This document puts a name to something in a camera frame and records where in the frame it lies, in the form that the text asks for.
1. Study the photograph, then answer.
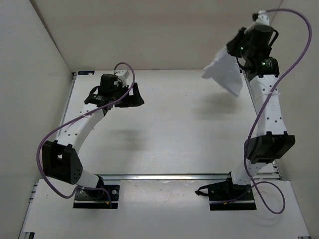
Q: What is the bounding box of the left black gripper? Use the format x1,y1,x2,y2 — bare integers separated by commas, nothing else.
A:
113,81,145,106

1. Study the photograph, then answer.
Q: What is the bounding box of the white skirt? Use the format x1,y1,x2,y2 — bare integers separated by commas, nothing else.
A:
201,46,243,97

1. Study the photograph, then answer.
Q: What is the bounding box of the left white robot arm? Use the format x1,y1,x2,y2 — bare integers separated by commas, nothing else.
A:
41,70,145,198

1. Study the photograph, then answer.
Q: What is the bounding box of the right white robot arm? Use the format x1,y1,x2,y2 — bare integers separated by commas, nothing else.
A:
223,24,295,200

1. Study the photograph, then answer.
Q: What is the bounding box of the left blue corner label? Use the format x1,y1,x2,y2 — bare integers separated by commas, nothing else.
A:
77,71,95,75

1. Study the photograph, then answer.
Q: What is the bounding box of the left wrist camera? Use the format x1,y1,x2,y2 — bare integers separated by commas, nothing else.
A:
114,70,130,81

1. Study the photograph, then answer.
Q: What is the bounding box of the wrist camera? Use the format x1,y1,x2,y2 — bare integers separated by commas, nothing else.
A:
114,70,130,81
244,10,270,34

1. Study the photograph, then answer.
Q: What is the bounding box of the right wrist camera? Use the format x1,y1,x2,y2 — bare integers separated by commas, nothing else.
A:
244,10,270,34

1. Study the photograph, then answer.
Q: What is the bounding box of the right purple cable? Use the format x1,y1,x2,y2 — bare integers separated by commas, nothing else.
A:
243,8,313,214

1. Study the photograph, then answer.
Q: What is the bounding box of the purple cable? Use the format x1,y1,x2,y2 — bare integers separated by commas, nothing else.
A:
36,62,136,199
243,8,313,214

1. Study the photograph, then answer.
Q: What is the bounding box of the aluminium front rail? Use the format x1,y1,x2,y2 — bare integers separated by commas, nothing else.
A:
101,174,227,181

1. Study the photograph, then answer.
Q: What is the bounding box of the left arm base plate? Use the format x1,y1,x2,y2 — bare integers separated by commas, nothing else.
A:
73,182,120,210

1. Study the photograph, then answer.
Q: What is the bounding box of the black cable at right base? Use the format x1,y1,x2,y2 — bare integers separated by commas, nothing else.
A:
195,183,227,199

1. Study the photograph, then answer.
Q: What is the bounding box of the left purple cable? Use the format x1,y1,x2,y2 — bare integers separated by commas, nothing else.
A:
36,62,136,199

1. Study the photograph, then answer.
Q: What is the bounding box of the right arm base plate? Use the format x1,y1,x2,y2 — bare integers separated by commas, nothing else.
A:
208,180,256,211

